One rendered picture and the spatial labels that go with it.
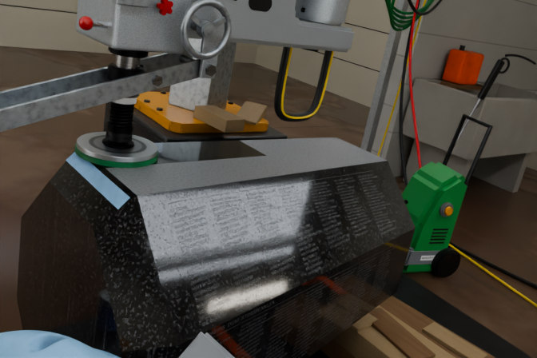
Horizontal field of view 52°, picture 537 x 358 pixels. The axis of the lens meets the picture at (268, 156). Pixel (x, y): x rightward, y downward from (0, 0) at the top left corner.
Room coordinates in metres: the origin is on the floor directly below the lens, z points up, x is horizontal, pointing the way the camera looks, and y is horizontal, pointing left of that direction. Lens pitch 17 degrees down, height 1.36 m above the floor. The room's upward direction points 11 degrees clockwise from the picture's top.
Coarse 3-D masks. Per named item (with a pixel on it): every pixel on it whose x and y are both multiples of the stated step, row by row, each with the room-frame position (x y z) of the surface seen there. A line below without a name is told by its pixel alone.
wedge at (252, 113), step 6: (246, 102) 2.44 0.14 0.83; (252, 102) 2.45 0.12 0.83; (246, 108) 2.38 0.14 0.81; (252, 108) 2.39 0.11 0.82; (258, 108) 2.40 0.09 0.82; (264, 108) 2.41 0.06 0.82; (240, 114) 2.31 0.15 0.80; (246, 114) 2.32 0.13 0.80; (252, 114) 2.33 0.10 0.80; (258, 114) 2.34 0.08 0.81; (264, 114) 2.41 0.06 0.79; (246, 120) 2.26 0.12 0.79; (252, 120) 2.27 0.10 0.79; (258, 120) 2.30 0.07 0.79
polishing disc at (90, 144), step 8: (80, 136) 1.41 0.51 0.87; (88, 136) 1.43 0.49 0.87; (96, 136) 1.44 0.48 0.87; (104, 136) 1.45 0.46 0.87; (136, 136) 1.51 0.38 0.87; (80, 144) 1.35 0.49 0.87; (88, 144) 1.36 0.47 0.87; (96, 144) 1.38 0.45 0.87; (136, 144) 1.44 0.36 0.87; (144, 144) 1.45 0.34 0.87; (152, 144) 1.47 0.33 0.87; (88, 152) 1.32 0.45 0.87; (96, 152) 1.32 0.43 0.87; (104, 152) 1.33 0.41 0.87; (112, 152) 1.34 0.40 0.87; (120, 152) 1.35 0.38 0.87; (128, 152) 1.36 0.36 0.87; (136, 152) 1.38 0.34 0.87; (144, 152) 1.39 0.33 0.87; (152, 152) 1.40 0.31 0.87; (112, 160) 1.31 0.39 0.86; (120, 160) 1.31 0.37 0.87; (128, 160) 1.32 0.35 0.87; (136, 160) 1.33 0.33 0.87; (144, 160) 1.35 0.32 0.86
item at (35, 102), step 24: (96, 72) 1.41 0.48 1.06; (168, 72) 1.43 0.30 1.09; (192, 72) 1.48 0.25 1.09; (216, 72) 1.50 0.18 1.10; (0, 96) 1.24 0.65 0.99; (24, 96) 1.28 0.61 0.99; (48, 96) 1.32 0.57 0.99; (72, 96) 1.25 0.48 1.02; (96, 96) 1.30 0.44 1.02; (120, 96) 1.34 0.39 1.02; (0, 120) 1.14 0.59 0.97; (24, 120) 1.18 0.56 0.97
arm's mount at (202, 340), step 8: (200, 336) 0.45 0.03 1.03; (208, 336) 0.45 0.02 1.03; (192, 344) 0.45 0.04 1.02; (200, 344) 0.45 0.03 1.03; (208, 344) 0.44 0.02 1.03; (216, 344) 0.44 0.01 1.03; (184, 352) 0.44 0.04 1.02; (192, 352) 0.44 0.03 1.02; (200, 352) 0.44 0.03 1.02; (208, 352) 0.44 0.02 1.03; (216, 352) 0.43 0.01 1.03; (224, 352) 0.43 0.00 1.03
